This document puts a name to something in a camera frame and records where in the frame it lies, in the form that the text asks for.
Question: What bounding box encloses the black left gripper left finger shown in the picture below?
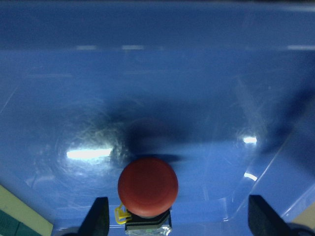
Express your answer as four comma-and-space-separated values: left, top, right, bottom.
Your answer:
78, 197, 110, 236

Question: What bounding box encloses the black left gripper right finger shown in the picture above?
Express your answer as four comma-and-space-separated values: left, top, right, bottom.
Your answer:
248, 195, 290, 236

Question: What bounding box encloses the red emergency stop button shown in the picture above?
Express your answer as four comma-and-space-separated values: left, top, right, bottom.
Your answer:
115, 157, 179, 236

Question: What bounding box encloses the blue plastic tray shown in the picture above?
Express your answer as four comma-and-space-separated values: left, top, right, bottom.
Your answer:
0, 0, 315, 236

